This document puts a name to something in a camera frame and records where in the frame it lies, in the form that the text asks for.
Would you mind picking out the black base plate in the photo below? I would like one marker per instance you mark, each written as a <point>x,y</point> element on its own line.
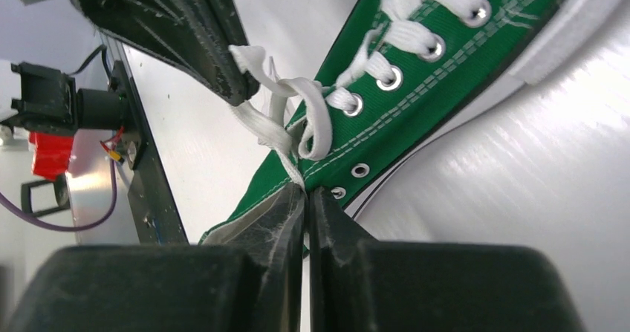
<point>155,215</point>

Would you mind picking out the white shoelace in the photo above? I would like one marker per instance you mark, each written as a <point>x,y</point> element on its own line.
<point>403,33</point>

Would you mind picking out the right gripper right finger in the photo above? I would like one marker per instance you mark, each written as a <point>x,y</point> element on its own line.
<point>359,283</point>

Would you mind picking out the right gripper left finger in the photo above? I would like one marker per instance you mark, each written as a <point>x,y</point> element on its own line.
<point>249,281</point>

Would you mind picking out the red object off table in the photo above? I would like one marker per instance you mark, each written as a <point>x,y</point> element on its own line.
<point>51,154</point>

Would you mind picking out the green canvas sneaker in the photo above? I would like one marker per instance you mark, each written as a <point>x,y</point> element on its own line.
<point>521,43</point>

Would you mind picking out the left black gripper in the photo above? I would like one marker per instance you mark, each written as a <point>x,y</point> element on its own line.
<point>193,36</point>

